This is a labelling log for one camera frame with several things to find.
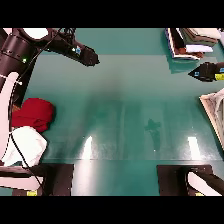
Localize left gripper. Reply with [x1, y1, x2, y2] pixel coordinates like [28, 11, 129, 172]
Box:
[76, 45, 101, 67]

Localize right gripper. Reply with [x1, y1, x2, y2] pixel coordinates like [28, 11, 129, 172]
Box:
[188, 61, 224, 83]

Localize red garment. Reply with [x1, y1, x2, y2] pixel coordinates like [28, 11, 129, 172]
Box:
[11, 97, 56, 134]

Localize brown folded garment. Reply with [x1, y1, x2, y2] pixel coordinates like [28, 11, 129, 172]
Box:
[176, 47, 205, 60]

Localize dark green folded garment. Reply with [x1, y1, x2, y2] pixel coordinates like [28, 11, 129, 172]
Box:
[181, 27, 220, 47]

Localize pale patterned folded garment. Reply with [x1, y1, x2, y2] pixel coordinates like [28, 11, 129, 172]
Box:
[198, 87, 224, 152]

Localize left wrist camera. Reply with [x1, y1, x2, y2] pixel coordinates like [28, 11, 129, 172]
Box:
[62, 27, 78, 44]

